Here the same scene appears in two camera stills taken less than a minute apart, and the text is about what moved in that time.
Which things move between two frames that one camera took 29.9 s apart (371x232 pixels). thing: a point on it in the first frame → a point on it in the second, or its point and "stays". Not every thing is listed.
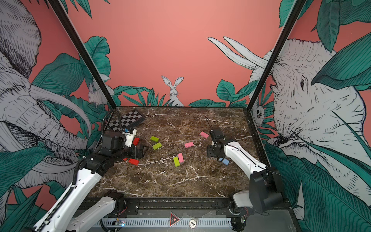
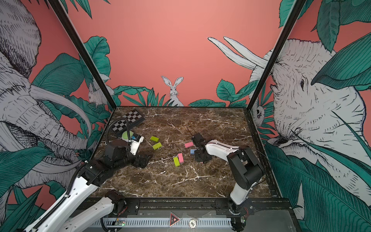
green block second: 157,146 stays
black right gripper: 210,151 → 198,159
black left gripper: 136,155 → 139,163
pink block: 189,144 stays
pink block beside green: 180,157 stays
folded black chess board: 129,120 stays
